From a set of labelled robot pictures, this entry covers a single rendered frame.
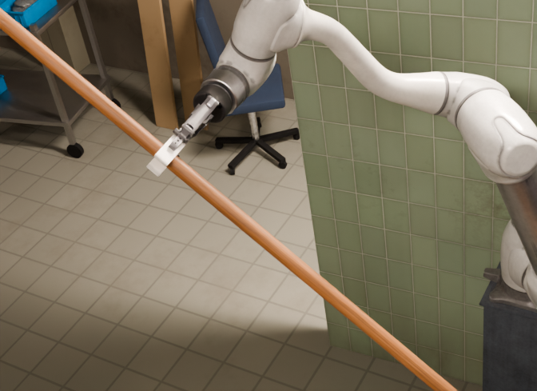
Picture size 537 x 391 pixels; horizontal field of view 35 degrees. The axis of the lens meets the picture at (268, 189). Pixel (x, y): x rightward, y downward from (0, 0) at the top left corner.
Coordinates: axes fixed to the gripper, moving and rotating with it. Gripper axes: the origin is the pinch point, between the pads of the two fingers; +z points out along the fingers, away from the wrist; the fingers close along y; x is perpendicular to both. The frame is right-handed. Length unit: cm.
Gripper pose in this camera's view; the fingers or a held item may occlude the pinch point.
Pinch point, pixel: (165, 155)
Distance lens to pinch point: 164.8
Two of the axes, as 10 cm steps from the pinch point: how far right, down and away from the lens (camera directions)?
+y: -4.7, 4.8, 7.4
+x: -7.7, -6.4, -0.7
